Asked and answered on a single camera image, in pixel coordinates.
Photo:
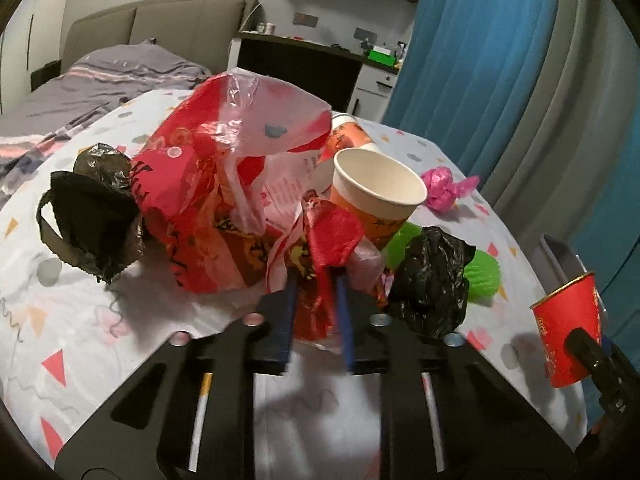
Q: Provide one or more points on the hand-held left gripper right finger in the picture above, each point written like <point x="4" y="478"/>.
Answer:
<point x="345" y="320"/>

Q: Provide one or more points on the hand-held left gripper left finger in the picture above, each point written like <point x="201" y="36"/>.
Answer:
<point x="286" y="315"/>

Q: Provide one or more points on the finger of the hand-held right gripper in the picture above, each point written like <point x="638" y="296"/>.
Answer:
<point x="592" y="355"/>

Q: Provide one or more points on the red paper cup gold rim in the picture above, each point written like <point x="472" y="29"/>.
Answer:
<point x="560" y="330"/>

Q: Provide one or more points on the grey trash bin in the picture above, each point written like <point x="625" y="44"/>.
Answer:
<point x="562" y="257"/>

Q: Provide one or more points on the red printed plastic bag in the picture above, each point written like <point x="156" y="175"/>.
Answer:
<point x="210" y="195"/>

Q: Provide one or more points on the black plastic bag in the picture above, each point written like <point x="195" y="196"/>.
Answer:
<point x="432" y="280"/>
<point x="90" y="215"/>

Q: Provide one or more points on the green foam net sleeve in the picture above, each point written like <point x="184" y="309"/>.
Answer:
<point x="482" y="272"/>

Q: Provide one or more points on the pink plastic bag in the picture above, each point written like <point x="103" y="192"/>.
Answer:
<point x="440" y="187"/>

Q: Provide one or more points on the orange white paper cup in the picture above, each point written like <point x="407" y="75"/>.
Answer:
<point x="350" y="135"/>

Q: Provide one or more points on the printed tablecloth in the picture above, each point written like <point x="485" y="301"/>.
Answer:
<point x="100" y="340"/>

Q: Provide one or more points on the dark desk with white drawers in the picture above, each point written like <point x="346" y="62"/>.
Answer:
<point x="310" y="67"/>

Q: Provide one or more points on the green box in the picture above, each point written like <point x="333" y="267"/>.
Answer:
<point x="382" y="56"/>

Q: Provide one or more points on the grey curtain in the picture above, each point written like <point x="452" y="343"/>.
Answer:
<point x="575" y="85"/>

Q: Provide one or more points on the blue curtain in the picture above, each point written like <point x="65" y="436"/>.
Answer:
<point x="470" y="50"/>

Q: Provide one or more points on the bed with grey bedding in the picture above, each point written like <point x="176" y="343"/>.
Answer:
<point x="110" y="72"/>

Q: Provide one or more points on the beige padded headboard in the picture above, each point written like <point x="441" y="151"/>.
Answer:
<point x="165" y="22"/>

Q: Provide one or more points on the black bedside stand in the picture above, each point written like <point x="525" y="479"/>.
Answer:
<point x="45" y="74"/>

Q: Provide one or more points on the white wardrobe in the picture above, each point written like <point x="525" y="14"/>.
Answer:
<point x="30" y="50"/>

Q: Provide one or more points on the dark wall socket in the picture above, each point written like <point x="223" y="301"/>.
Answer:
<point x="306" y="20"/>
<point x="365" y="34"/>

